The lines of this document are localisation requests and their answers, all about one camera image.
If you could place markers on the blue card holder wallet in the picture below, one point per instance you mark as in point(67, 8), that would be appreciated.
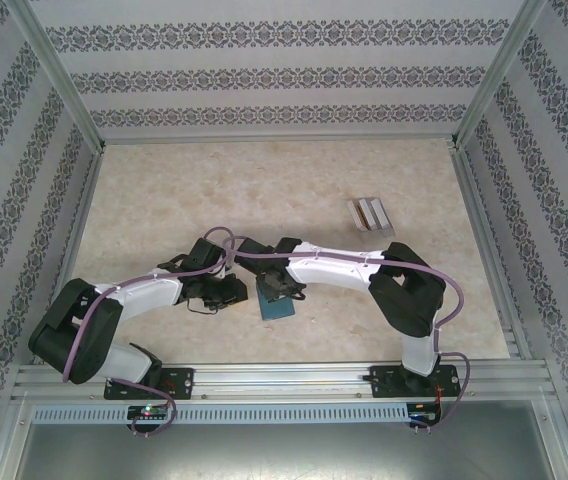
point(276, 310)

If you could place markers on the white plastic card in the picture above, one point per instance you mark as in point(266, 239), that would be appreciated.
point(380, 212)
point(368, 214)
point(356, 215)

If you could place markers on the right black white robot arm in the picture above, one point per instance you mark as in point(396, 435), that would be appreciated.
point(329, 267)

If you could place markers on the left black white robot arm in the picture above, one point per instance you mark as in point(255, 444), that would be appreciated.
point(149, 295)

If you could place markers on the grey metal sheet panel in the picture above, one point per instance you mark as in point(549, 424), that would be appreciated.
point(284, 455)

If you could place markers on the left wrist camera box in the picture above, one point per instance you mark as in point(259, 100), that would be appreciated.
point(224, 270)

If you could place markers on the aluminium mounting rail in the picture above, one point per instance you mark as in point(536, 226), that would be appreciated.
point(284, 380)

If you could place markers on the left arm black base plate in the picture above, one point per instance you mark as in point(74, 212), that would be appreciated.
point(184, 382)

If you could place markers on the aluminium table side rail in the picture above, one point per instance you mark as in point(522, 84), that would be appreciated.
point(479, 210)
point(81, 210)

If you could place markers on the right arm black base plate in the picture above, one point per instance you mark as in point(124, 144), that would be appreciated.
point(384, 382)

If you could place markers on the aluminium frame post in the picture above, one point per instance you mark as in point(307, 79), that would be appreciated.
point(54, 70)
point(499, 70)

